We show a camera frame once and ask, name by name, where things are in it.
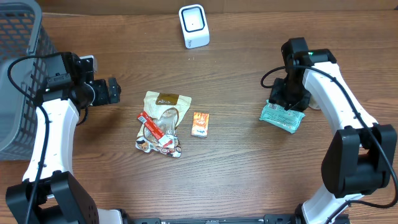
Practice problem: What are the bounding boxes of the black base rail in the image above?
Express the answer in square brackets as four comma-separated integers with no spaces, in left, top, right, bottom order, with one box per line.
[129,214,305,224]

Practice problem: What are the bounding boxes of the white barcode scanner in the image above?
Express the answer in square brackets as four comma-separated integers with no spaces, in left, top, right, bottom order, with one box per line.
[178,4,210,49]

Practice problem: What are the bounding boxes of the grey plastic mesh basket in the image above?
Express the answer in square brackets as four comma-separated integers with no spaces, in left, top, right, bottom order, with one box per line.
[1,0,57,161]

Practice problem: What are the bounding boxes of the orange Kleenex tissue pack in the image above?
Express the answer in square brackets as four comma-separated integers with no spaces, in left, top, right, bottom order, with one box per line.
[191,112,210,138]

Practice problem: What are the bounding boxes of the red snack packet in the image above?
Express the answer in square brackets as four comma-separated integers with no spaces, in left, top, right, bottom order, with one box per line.
[137,111,173,147]

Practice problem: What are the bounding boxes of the brown snack packets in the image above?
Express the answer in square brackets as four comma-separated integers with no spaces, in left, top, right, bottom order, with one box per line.
[135,91,192,158]

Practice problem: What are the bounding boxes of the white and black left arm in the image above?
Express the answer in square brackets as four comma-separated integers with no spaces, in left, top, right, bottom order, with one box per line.
[6,52,128,223]

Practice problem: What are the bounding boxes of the mint green wipes pack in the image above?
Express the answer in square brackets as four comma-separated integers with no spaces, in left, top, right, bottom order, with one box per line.
[259,100,305,134]

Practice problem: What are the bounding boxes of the green lidded jar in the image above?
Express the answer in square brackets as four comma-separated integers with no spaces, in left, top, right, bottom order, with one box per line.
[308,96,320,110]

